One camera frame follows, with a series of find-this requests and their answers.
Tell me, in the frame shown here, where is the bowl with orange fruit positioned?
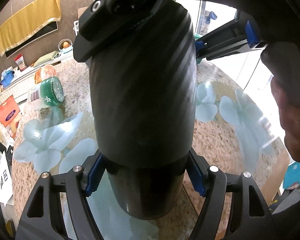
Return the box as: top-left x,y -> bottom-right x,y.
58,38 -> 73,54

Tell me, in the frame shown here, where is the orange red shopping bag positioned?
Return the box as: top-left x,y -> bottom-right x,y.
0,95 -> 20,127

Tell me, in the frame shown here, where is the black ribbed tumbler cup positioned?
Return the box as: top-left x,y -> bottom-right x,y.
89,0 -> 196,220

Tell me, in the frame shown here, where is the green patterned round tin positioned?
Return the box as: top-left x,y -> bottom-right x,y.
40,76 -> 64,106

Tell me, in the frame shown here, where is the yellow cloth on wall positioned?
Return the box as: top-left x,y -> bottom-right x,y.
0,0 -> 62,56

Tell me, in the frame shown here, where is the person's right hand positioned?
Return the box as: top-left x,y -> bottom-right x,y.
270,77 -> 300,163

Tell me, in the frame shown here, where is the red snack packet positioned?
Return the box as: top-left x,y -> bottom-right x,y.
14,54 -> 27,72

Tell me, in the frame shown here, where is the teal box on floor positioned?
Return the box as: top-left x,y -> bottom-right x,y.
283,161 -> 300,190

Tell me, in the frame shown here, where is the orange plastic bag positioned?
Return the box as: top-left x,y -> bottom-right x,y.
34,64 -> 57,84

